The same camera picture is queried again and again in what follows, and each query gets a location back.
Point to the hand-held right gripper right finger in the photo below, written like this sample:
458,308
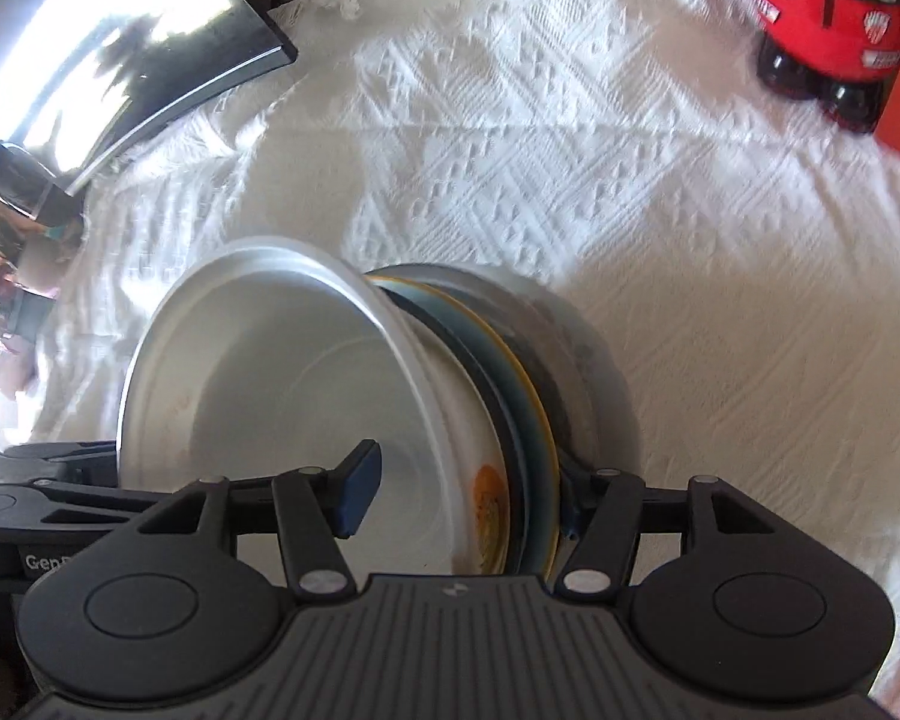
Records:
579,501

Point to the white bowl with orange print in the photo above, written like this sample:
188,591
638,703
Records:
465,427

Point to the red label soda bottle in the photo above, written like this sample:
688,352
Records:
825,15

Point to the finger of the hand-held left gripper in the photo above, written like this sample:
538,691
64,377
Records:
67,457
90,501

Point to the grey bowl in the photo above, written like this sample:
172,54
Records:
570,330

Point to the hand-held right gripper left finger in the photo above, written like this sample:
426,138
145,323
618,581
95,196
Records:
360,491

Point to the black curved monitor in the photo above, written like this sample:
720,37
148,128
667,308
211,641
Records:
120,37

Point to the white plastic bowl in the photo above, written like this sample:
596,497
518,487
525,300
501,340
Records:
270,360

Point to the blue bowl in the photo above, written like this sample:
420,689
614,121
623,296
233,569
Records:
541,480

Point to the white tablecloth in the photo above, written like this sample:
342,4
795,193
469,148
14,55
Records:
570,127

